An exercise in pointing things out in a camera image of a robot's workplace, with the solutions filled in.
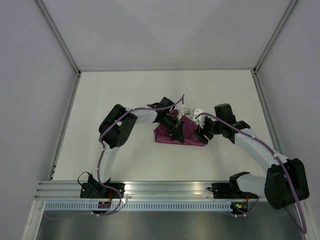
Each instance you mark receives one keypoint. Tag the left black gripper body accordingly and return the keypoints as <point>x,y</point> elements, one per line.
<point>167,122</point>

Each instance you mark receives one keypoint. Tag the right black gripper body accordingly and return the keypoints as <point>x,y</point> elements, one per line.
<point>210,127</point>

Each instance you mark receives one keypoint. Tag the purple cloth napkin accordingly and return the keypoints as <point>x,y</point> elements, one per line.
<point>161,135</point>

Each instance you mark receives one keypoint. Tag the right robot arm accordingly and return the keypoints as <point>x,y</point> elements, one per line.
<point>285,181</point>

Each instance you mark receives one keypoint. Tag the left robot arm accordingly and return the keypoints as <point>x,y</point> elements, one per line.
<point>115,130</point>

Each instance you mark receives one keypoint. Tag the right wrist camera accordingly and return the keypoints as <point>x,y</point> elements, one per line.
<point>197,116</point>

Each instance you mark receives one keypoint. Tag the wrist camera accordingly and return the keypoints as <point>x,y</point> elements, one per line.
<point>197,116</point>
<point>184,111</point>

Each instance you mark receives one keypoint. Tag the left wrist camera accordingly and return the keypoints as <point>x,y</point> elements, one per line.
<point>184,111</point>

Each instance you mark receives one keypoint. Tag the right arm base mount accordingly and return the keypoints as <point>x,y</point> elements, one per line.
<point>240,200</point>

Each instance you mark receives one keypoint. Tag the aluminium mounting rail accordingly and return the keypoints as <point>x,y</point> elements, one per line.
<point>134,190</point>

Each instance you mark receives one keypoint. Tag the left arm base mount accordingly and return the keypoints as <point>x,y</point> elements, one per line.
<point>94,190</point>

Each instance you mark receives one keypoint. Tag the white slotted cable duct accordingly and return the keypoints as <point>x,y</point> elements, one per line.
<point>157,206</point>

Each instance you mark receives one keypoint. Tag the left aluminium frame post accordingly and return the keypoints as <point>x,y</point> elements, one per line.
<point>57,35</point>

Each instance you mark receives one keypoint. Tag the aluminium frame post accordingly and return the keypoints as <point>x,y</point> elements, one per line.
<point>57,35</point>
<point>275,34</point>

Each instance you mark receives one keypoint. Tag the right aluminium frame post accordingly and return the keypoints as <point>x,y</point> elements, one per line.
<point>275,34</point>

